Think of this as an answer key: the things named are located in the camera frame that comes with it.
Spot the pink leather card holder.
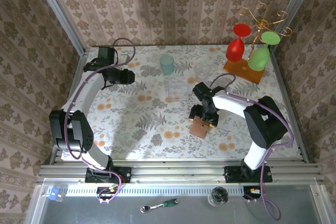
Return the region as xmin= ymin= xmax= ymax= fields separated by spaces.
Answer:
xmin=190 ymin=117 xmax=211 ymax=140

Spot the clear acrylic tray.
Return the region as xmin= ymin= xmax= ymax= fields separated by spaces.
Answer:
xmin=165 ymin=79 xmax=191 ymax=103

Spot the teal plastic cup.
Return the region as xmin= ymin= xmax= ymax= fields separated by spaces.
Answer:
xmin=159 ymin=54 xmax=175 ymax=76

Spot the clear plastic cup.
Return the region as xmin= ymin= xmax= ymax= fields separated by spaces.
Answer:
xmin=194 ymin=62 xmax=212 ymax=83

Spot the gold glass rack orange base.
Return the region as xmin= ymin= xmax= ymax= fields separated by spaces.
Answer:
xmin=223 ymin=2 xmax=293 ymax=86

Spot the floral table cover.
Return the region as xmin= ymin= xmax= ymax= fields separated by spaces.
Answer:
xmin=61 ymin=45 xmax=302 ymax=161

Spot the red plastic wine glass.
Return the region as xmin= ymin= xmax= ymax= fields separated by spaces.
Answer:
xmin=225 ymin=23 xmax=251 ymax=62

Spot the green plastic wine glass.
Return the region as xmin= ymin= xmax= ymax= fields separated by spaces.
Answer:
xmin=247 ymin=31 xmax=281 ymax=72

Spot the clear glass jar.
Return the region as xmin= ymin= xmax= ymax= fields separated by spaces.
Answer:
xmin=207 ymin=186 xmax=230 ymax=207

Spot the black connector board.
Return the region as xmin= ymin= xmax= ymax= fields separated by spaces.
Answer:
xmin=96 ymin=186 xmax=119 ymax=200
xmin=243 ymin=186 xmax=263 ymax=200

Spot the grey metal shelf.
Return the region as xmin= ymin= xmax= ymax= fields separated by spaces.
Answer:
xmin=25 ymin=184 xmax=336 ymax=224

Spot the small blue white box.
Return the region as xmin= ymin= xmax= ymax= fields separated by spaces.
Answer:
xmin=47 ymin=187 xmax=67 ymax=202

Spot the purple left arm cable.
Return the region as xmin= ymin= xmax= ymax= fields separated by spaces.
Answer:
xmin=64 ymin=37 xmax=136 ymax=204

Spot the aluminium frame side rail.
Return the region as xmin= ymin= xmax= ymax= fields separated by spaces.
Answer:
xmin=267 ymin=48 xmax=311 ymax=164
xmin=48 ymin=48 xmax=91 ymax=164

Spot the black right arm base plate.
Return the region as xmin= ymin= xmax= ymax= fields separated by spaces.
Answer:
xmin=224 ymin=165 xmax=273 ymax=184

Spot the aluminium frame cross rail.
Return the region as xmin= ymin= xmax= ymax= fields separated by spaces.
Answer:
xmin=36 ymin=158 xmax=325 ymax=185

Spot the perforated metal cable duct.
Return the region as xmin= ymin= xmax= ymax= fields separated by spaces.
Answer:
xmin=47 ymin=185 xmax=249 ymax=197

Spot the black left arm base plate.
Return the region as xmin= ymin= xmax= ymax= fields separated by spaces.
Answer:
xmin=85 ymin=166 xmax=132 ymax=184

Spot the green handled ratchet wrench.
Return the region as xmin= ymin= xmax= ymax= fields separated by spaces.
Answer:
xmin=140 ymin=198 xmax=180 ymax=214

